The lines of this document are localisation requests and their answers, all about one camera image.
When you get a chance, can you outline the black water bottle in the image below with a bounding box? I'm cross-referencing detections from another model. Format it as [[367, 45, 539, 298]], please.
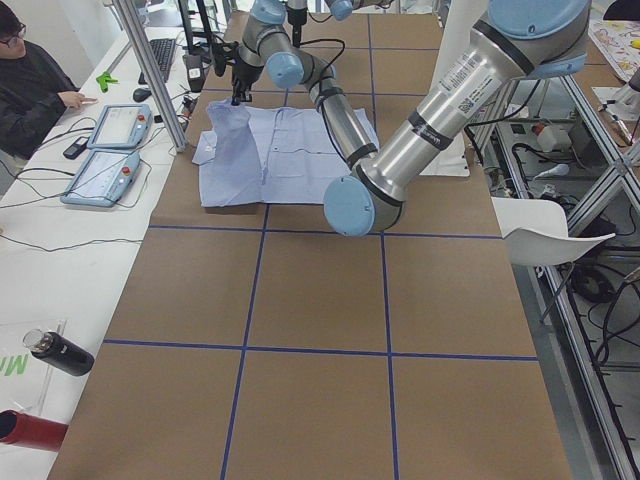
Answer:
[[23, 329, 94, 377]]

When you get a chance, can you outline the lower blue teach pendant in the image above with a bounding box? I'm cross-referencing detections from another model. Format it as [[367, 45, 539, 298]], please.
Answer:
[[60, 149, 140, 208]]

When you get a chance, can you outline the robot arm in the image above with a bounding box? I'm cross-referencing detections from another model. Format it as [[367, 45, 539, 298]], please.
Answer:
[[231, 1, 591, 236], [284, 1, 402, 49]]

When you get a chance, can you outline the seated person in black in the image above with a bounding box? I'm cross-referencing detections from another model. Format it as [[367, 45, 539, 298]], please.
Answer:
[[1, 4, 96, 160]]

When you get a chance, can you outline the blue teach pendant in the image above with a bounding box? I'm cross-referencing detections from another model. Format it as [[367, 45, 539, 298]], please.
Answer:
[[87, 103, 153, 150], [60, 149, 140, 208]]

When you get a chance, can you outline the black smartphone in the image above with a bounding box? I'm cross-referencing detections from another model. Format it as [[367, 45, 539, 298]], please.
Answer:
[[62, 136, 89, 160]]

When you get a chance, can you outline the aluminium frame post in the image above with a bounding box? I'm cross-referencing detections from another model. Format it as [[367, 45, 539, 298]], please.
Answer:
[[112, 0, 187, 153]]

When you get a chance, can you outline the white plastic chair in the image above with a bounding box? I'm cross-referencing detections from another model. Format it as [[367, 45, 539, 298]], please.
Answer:
[[491, 197, 615, 267]]

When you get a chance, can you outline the black monitor stand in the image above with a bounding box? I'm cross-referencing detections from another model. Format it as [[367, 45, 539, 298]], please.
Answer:
[[177, 0, 217, 64]]

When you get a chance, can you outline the light blue striped shirt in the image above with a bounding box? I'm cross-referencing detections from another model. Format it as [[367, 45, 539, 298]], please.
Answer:
[[193, 99, 349, 207]]

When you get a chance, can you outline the green plastic clamp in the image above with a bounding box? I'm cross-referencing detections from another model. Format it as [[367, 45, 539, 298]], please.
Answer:
[[96, 71, 118, 93]]

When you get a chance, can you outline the black computer mouse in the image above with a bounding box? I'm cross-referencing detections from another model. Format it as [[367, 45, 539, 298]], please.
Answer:
[[132, 87, 152, 103]]

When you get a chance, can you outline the upper blue teach pendant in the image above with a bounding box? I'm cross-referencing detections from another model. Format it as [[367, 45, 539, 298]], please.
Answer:
[[87, 103, 153, 150]]

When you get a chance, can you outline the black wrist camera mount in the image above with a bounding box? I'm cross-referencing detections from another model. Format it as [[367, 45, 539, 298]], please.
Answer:
[[211, 41, 239, 77]]

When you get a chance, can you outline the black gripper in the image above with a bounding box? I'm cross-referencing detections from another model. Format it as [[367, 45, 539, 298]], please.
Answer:
[[232, 58, 261, 106]]

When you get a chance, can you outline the red cylinder bottle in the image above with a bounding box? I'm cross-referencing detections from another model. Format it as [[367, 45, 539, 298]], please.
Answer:
[[1, 410, 68, 452]]

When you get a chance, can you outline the black keyboard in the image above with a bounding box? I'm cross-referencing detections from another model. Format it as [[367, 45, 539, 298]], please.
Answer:
[[149, 38, 176, 82]]

